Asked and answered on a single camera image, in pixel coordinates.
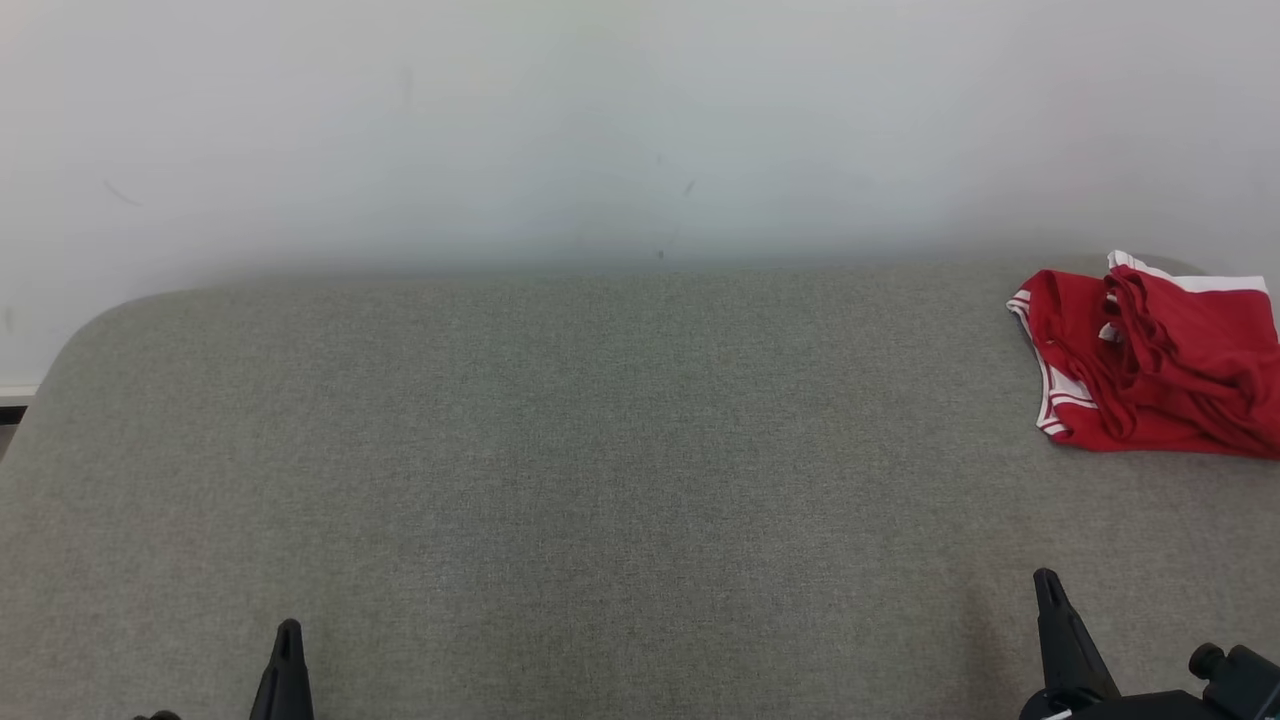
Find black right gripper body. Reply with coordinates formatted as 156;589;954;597
1020;644;1280;720

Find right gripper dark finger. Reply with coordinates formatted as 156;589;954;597
1033;568;1122;707

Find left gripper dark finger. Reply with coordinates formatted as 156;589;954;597
250;619;315;720

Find red Bulls 23 jersey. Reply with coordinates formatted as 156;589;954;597
1006;268;1280;460

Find red shorts with white stripes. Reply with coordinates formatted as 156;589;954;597
1098;250;1280;449

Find grey fabric sofa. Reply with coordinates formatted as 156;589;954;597
0;255;1280;720

